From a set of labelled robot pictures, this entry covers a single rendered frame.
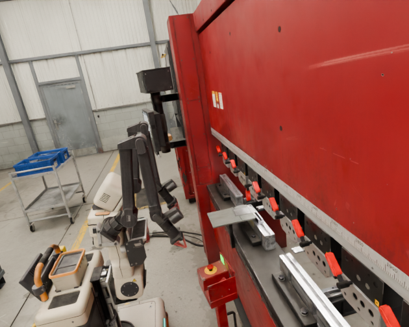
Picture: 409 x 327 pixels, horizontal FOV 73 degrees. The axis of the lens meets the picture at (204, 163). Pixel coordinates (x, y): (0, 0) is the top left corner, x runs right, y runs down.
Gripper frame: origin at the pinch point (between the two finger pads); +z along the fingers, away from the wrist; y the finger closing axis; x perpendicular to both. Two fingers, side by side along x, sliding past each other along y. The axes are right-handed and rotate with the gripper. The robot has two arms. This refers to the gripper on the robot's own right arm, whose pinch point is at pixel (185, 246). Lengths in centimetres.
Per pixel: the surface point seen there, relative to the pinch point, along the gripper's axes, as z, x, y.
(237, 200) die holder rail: 26, -36, 53
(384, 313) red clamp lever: -10, -50, -88
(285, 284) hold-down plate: 27, -33, -33
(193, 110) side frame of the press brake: -38, -51, 107
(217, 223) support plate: 9.2, -18.9, 15.3
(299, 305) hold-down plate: 27, -33, -45
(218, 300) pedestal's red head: 32.1, 2.8, -11.1
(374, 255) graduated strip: -15, -57, -80
